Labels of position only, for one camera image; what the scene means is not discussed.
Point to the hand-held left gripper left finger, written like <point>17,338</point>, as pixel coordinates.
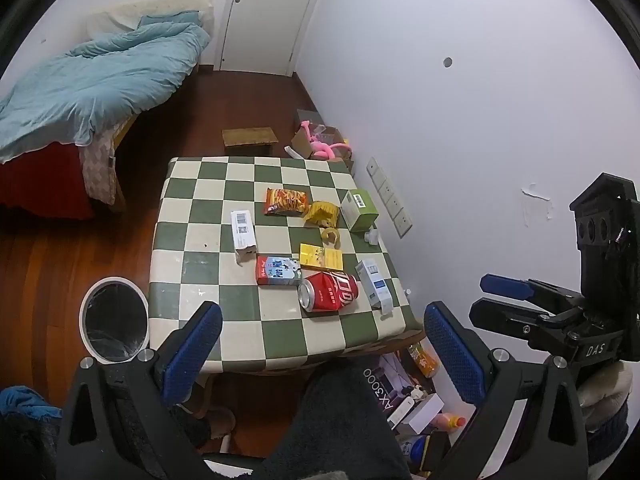
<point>192,355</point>

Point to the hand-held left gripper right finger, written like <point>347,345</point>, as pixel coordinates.
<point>452,352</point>

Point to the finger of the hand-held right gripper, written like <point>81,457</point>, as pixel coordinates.
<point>505,317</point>
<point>505,286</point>

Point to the white round trash bin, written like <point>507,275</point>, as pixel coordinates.
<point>114,320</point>

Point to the white and blue box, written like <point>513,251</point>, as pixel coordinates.
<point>375,284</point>

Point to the red and blue milk carton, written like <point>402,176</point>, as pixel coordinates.
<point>277,270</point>

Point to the white barcode box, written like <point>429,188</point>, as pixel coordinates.
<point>242,232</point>

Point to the red soda can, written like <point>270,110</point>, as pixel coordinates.
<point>330,290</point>

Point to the small white bottle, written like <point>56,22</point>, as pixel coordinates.
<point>372,236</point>

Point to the yellow box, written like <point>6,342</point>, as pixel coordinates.
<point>320,256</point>

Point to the green carton box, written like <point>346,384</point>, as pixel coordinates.
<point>358,209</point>

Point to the yellow fruit peel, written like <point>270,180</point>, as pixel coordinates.
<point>330,236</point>

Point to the orange snack packet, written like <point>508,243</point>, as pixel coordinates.
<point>285,201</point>

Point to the yellow wrapper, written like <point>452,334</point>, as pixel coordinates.
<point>320,211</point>

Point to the person's right forearm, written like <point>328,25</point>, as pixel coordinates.
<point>602,387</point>

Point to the orange snack bag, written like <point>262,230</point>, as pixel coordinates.
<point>424,360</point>

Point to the black printed box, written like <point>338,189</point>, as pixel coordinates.
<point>395,385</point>

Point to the white flat box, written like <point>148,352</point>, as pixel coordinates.
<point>417,412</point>

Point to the orange bottle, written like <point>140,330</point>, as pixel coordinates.
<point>447,422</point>

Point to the person's grey trouser leg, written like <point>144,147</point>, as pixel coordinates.
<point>330,420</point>

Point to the green checkered table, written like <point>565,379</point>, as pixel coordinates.
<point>210,200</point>

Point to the blue cloth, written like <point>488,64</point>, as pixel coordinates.
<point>25,402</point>

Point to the beige patterned cloth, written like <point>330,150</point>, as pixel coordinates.
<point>100,167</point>

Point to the small wooden stool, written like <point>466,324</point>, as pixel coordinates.
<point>249,137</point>

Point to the pink toy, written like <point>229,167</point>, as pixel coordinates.
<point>325,147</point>

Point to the red blanket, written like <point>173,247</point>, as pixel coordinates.
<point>45,180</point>

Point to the open cardboard box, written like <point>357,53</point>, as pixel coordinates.
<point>307,137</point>

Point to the light blue duvet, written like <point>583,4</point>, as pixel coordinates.
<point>95,85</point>

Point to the cream pillow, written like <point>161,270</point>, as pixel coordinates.
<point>150,10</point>

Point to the white door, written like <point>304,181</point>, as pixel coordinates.
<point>270,15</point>

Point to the wall socket strip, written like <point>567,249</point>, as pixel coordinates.
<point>390,200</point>

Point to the wooden bed frame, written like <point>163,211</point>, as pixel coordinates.
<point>120,140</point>

